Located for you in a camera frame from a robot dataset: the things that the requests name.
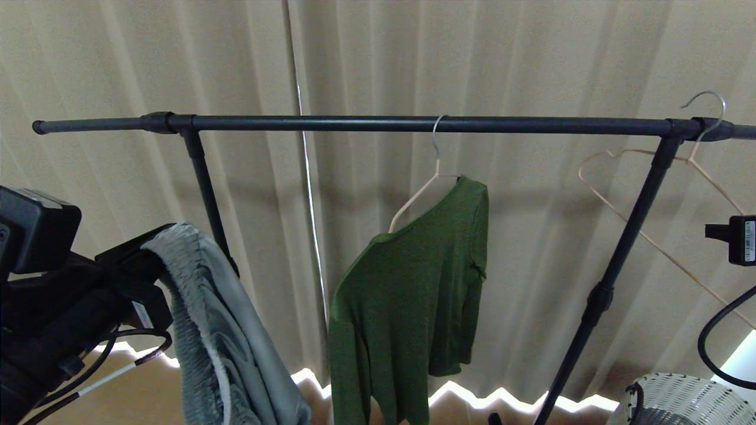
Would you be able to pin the white laundry basket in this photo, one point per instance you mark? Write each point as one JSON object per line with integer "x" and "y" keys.
{"x": 679, "y": 395}

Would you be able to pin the pink clothes hanger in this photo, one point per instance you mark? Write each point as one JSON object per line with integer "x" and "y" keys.
{"x": 723, "y": 106}
{"x": 437, "y": 168}

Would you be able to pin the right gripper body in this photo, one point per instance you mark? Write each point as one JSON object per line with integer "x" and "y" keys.
{"x": 741, "y": 242}

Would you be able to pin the green printed shirt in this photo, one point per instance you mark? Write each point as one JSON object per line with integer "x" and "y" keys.
{"x": 407, "y": 295}

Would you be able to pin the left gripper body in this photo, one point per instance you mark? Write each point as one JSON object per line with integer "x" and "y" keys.
{"x": 71, "y": 319}

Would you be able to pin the pale grey garment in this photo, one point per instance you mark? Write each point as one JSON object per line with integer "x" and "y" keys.
{"x": 236, "y": 354}

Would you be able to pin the black clothes rack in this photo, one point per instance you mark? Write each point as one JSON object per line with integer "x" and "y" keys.
{"x": 354, "y": 124}

